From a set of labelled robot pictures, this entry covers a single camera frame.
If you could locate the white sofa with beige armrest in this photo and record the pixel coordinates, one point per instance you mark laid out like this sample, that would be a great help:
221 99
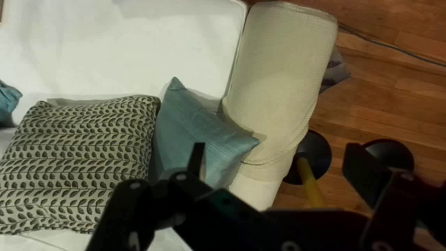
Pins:
140 46

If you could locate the grey cloth behind armrest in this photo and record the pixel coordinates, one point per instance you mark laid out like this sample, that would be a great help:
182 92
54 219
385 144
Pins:
335 71

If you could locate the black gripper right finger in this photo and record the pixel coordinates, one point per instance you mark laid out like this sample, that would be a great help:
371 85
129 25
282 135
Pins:
395 209

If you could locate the leaf pattern cushion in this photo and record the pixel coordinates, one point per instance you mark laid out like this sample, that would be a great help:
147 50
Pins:
70 153

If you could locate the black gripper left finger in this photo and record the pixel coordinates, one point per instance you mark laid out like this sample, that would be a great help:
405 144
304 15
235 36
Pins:
126 213

